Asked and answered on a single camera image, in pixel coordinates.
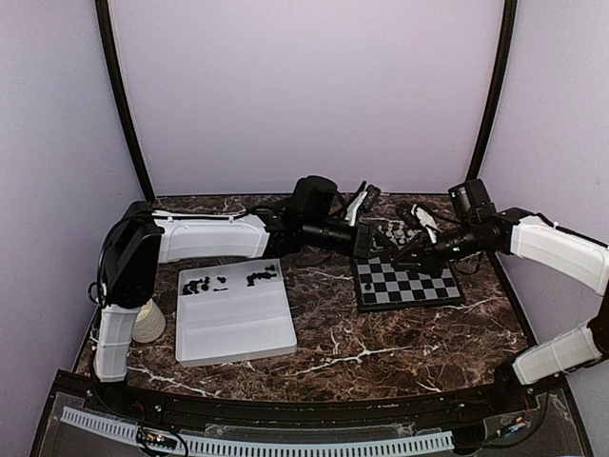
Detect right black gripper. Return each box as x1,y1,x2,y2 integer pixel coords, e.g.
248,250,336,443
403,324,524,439
392,220,481,276

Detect black grey chessboard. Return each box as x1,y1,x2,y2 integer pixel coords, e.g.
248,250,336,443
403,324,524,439
344,223,467,314

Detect white plastic tray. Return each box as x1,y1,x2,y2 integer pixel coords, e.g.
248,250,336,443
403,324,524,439
175,259,298,368

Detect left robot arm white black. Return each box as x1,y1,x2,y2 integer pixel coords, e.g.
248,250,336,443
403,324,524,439
88,175,381,415

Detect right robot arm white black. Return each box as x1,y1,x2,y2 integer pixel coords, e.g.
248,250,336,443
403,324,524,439
392,179,608,413

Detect white chess pieces row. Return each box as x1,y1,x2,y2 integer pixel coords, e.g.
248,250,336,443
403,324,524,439
383,221,417,248

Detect black chess pieces right cluster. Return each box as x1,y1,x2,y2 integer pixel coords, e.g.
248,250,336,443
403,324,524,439
246,265,278,287

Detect black chess pieces cluster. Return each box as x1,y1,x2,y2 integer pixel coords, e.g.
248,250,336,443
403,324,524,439
246,265,278,287
181,276,228,295

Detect black chess pieces left cluster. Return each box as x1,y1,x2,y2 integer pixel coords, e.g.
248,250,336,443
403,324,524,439
181,276,228,295

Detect cream ceramic mug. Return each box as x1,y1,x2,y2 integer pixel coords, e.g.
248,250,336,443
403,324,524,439
132,299,166,344

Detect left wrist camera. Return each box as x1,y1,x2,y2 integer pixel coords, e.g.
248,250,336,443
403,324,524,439
343,181,382,227

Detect black front rail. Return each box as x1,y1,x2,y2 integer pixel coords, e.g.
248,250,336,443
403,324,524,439
52,370,555,430

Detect white cable duct strip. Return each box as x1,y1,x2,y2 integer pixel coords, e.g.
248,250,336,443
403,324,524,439
60,407,454,456

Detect right black frame post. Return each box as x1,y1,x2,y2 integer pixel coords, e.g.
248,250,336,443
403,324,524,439
464,0,519,181

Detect black frame post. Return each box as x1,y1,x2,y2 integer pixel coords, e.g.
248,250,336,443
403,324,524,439
94,0,156,203
464,0,519,181

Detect left black frame post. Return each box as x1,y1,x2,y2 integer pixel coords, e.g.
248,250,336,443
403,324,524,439
94,0,156,203

